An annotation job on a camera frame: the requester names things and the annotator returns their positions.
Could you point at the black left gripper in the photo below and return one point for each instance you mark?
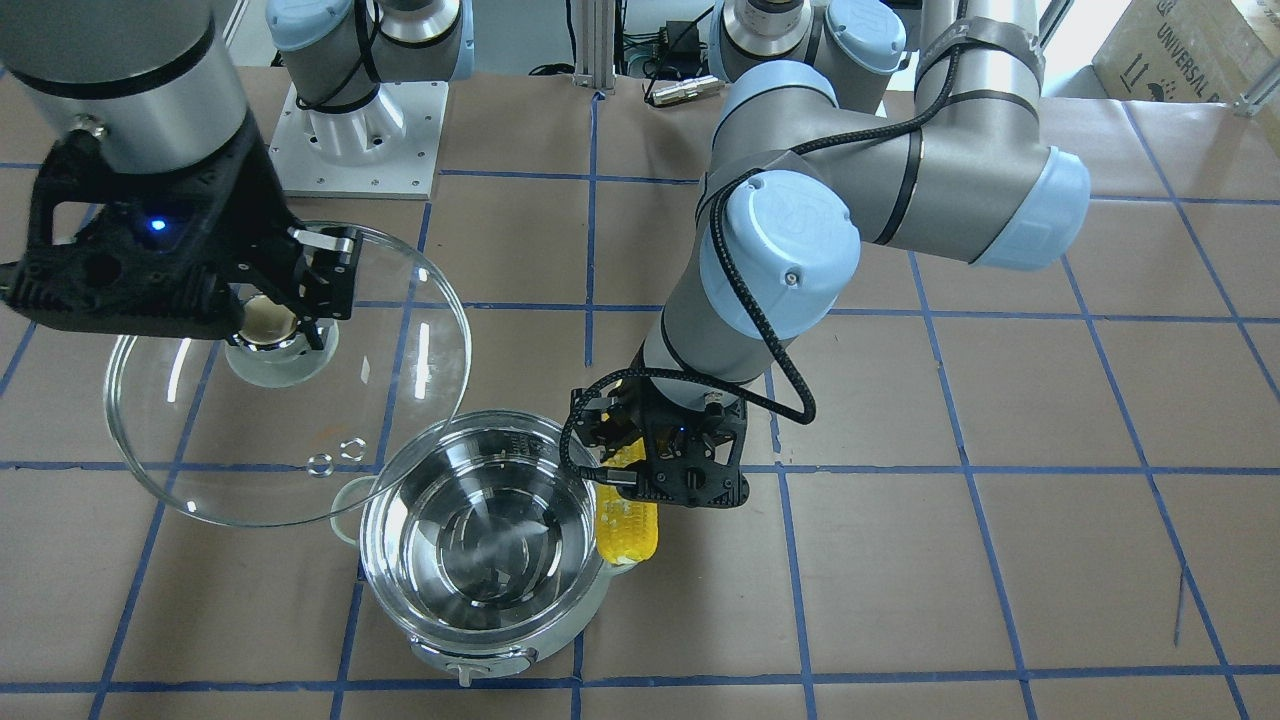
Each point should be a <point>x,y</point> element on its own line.
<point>607,428</point>

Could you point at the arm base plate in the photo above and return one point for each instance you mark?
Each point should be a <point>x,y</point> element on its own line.
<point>386,150</point>

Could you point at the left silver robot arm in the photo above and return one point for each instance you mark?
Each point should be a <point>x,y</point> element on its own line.
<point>880,180</point>

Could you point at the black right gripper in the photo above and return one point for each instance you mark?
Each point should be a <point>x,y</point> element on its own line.
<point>243,219</point>

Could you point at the pale green cooking pot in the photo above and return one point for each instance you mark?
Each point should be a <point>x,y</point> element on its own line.
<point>479,547</point>

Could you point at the glass pot lid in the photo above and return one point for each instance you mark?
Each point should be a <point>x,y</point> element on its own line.
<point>265,431</point>

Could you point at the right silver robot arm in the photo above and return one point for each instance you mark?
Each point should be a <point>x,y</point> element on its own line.
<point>155,78</point>

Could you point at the aluminium frame post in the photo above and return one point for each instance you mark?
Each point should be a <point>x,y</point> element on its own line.
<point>594,28</point>

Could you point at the brown paper table mat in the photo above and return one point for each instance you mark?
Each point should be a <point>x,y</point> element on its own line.
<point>1025,495</point>

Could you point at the yellow corn cob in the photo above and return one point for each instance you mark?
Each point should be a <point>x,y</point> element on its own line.
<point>626,531</point>

